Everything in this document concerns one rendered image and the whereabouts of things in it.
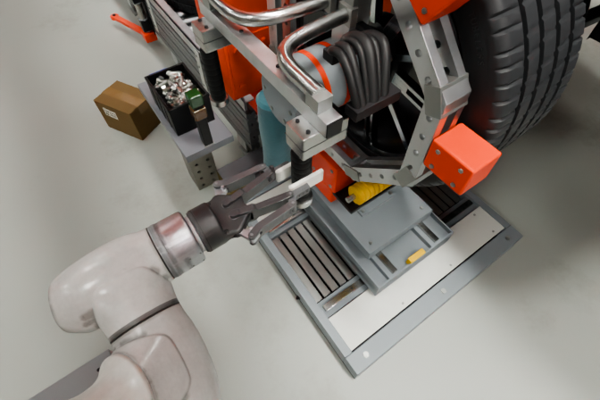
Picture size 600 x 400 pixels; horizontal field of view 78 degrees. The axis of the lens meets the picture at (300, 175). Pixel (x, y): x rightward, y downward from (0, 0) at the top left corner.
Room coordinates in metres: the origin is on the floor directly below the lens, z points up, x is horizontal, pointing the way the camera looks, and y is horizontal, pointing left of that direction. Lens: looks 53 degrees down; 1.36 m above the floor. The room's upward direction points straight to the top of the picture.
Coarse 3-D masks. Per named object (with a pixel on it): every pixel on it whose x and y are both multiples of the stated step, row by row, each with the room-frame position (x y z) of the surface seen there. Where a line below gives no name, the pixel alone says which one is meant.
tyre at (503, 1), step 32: (480, 0) 0.53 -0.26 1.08; (512, 0) 0.53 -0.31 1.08; (544, 0) 0.55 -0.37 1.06; (576, 0) 0.59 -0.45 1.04; (480, 32) 0.51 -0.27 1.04; (512, 32) 0.50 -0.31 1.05; (544, 32) 0.53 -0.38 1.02; (576, 32) 0.57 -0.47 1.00; (480, 64) 0.49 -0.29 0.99; (512, 64) 0.48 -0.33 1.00; (544, 64) 0.51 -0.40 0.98; (480, 96) 0.47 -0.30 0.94; (512, 96) 0.47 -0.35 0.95; (544, 96) 0.52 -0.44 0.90; (480, 128) 0.45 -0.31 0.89; (512, 128) 0.47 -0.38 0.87
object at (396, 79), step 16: (304, 16) 0.90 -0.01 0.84; (320, 16) 0.92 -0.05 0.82; (384, 16) 0.74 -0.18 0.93; (448, 16) 0.56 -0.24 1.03; (384, 32) 0.69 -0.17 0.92; (400, 32) 0.66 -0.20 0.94; (400, 48) 0.67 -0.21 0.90; (400, 64) 0.65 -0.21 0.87; (400, 80) 0.63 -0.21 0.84; (400, 96) 0.84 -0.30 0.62; (416, 96) 0.59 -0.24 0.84; (384, 112) 0.77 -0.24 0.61; (400, 112) 0.63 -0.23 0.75; (416, 112) 0.77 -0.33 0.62; (352, 128) 0.71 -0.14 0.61; (368, 128) 0.69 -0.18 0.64; (384, 128) 0.71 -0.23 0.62; (400, 128) 0.60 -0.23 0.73; (368, 144) 0.65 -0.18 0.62; (384, 144) 0.64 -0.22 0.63; (400, 144) 0.62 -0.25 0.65
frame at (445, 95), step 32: (288, 0) 0.87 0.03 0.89; (288, 32) 0.87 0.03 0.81; (416, 32) 0.51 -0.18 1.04; (448, 32) 0.52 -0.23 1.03; (416, 64) 0.49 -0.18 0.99; (448, 64) 0.49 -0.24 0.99; (448, 96) 0.44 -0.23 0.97; (416, 128) 0.46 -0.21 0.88; (448, 128) 0.46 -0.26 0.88; (352, 160) 0.60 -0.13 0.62; (384, 160) 0.55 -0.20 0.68; (416, 160) 0.44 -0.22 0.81
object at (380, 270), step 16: (304, 208) 0.76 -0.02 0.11; (320, 208) 0.74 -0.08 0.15; (320, 224) 0.68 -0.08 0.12; (336, 224) 0.67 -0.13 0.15; (432, 224) 0.67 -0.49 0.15; (336, 240) 0.61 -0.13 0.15; (400, 240) 0.61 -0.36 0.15; (416, 240) 0.61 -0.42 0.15; (432, 240) 0.59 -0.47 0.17; (352, 256) 0.54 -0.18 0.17; (384, 256) 0.53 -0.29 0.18; (400, 256) 0.54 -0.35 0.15; (416, 256) 0.53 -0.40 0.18; (368, 272) 0.49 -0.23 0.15; (384, 272) 0.48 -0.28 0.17; (400, 272) 0.48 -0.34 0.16; (384, 288) 0.45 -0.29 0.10
